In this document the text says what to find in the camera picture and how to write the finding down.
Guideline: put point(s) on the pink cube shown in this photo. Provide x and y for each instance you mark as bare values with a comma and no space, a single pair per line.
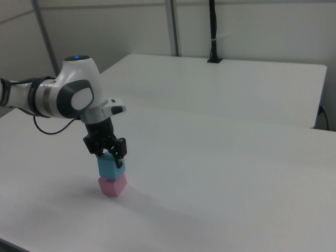
113,186

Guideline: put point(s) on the grey metal frame post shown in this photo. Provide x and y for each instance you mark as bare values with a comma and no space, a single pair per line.
46,36
174,26

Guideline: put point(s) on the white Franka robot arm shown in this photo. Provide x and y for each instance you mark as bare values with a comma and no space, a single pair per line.
76,72

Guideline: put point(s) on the black camera stand pole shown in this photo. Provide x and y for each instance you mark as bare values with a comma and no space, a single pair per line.
213,29

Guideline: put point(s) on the blue cube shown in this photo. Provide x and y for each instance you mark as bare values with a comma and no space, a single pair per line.
106,166

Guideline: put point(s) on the white side table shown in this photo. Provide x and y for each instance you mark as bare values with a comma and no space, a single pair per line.
210,86

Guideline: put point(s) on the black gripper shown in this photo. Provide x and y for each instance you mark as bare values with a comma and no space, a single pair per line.
101,134

